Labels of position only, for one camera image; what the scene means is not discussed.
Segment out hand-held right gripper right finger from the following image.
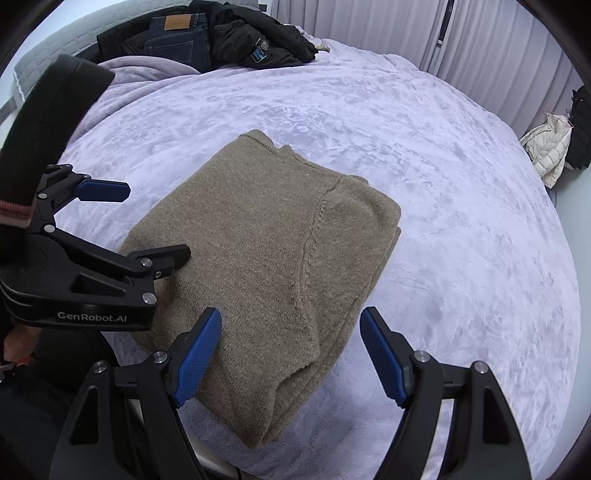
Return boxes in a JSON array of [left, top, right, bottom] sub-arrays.
[[359, 306, 529, 480]]

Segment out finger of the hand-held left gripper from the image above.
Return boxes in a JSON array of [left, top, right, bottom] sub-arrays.
[[36, 165, 131, 232], [51, 231, 191, 306]]

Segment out black hanging coat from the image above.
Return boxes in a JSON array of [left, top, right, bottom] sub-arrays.
[[563, 85, 591, 171]]

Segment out black jacket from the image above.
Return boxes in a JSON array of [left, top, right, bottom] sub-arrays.
[[96, 0, 318, 71]]

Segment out person's left hand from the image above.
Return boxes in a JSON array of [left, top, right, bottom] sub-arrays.
[[2, 323, 35, 365]]

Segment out crumpled grey-lilac blanket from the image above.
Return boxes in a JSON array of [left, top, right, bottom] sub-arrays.
[[95, 55, 204, 86]]

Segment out light grey curtain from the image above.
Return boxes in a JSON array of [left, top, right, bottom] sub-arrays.
[[277, 0, 587, 134]]

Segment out white bed cover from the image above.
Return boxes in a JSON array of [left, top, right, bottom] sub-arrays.
[[55, 37, 583, 480]]

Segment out white puffer jacket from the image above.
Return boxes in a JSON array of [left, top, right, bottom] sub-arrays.
[[519, 112, 573, 189]]

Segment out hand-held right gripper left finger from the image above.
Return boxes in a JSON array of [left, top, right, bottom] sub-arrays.
[[48, 307, 223, 480]]

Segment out dark blue jeans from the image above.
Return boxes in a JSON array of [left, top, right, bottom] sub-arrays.
[[144, 13, 213, 72]]

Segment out brown knit sweater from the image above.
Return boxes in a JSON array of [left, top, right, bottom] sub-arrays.
[[117, 129, 402, 449]]

